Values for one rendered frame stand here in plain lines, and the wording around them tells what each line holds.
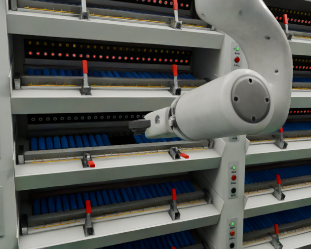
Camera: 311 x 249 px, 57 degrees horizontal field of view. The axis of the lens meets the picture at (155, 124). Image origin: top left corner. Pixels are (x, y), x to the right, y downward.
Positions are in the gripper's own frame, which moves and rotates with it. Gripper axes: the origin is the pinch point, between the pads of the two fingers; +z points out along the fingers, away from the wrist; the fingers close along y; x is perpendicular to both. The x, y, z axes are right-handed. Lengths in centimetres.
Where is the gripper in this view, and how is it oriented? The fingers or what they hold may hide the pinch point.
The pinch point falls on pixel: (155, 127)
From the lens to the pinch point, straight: 64.7
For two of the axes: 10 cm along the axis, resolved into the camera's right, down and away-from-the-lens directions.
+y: 9.2, -0.4, 3.8
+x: -0.8, -9.9, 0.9
